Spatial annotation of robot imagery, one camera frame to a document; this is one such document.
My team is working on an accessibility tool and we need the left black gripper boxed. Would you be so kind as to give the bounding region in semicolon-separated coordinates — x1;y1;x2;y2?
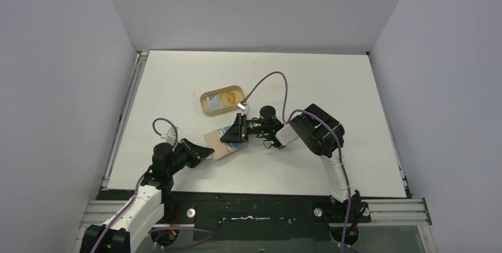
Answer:
168;139;214;177

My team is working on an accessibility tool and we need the beige card holder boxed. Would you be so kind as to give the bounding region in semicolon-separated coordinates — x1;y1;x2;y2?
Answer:
203;126;247;160

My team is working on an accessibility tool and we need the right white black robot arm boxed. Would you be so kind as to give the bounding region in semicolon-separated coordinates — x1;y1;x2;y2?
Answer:
220;104;357;222

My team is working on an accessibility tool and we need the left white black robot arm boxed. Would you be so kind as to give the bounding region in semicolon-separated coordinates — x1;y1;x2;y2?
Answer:
80;139;214;252

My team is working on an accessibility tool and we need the gold card in tray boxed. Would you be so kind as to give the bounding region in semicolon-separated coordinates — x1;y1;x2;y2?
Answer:
220;92;237;108

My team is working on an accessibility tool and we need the silver card in tray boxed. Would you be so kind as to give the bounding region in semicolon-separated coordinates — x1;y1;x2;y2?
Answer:
205;94;223;111

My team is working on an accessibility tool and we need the oval beige tray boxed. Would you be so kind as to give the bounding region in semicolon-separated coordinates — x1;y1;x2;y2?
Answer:
200;85;246;116

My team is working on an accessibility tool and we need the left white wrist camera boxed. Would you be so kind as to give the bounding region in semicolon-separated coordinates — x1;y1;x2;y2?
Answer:
161;127;178;146

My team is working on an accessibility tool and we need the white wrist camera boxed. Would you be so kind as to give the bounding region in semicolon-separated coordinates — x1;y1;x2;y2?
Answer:
161;127;178;146
237;101;250;114

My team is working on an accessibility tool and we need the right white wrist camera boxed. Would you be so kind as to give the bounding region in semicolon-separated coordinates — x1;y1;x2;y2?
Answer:
237;101;250;114

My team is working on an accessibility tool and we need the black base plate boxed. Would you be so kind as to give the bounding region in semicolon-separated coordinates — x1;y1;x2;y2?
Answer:
157;191;372;241

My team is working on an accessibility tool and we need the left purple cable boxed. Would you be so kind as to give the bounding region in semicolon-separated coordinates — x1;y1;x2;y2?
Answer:
90;117;179;253

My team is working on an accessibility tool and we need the aluminium frame rail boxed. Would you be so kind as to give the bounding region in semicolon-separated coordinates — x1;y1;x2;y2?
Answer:
101;50;150;190

